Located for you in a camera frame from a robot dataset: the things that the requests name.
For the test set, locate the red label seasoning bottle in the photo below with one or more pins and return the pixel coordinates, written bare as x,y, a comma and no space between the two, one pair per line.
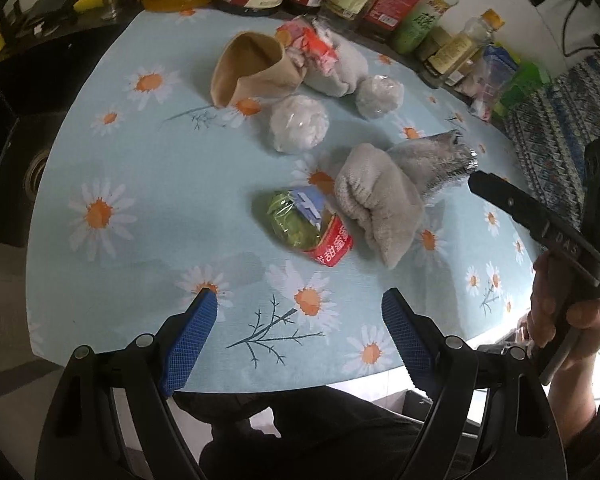
395,5

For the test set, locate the person's right hand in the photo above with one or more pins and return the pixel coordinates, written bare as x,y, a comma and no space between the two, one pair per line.
545,305

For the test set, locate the blue patterned cloth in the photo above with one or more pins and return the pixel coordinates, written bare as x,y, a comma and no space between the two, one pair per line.
555,120

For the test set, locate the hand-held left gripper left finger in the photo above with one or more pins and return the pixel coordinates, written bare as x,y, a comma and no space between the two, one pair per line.
190,347

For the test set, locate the grey striped cloth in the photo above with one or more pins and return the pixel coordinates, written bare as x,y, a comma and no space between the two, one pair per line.
430,160

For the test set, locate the blue white packet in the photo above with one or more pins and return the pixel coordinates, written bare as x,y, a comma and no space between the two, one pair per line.
495,70

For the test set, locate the white plastic ball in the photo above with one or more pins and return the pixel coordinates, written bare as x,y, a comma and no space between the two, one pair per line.
380,97
300,122

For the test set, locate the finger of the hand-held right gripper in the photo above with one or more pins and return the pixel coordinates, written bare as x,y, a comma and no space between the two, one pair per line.
530,215

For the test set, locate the daisy print blue tablecloth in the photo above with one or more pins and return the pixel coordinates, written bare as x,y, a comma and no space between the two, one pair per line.
130,210

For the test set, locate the person's dark pants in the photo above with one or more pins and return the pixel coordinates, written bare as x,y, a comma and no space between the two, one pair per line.
305,435

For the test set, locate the beige grey towel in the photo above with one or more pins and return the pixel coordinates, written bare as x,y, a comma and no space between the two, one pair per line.
380,205

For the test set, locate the person's right forearm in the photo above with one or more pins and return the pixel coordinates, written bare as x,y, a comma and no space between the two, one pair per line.
572,410

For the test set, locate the green label bottle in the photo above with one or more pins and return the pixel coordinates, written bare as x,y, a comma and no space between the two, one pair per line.
420,25

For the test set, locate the black yellow bag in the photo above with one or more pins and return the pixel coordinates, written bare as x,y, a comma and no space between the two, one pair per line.
50,2

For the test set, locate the green red snack packet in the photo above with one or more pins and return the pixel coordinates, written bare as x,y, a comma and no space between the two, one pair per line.
300,225

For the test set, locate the beige paper bag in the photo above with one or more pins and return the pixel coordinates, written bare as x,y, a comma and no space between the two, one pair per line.
260,77

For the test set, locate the orange white wrapper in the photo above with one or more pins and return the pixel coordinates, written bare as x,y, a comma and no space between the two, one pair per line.
312,47

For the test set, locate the kitchen faucet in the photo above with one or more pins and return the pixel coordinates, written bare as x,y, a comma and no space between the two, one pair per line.
114,0

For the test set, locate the black kitchen counter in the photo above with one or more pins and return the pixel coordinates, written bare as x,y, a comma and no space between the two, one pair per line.
40,70

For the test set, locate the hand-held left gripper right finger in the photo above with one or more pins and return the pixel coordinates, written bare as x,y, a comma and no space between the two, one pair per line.
405,342

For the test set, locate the light grey cloth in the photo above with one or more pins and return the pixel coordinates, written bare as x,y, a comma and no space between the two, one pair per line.
337,75

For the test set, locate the black kitchen sink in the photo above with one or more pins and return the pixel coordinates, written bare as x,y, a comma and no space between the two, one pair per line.
10,175

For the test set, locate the orange cap clear bottle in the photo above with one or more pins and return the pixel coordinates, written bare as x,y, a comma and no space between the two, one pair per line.
455,55

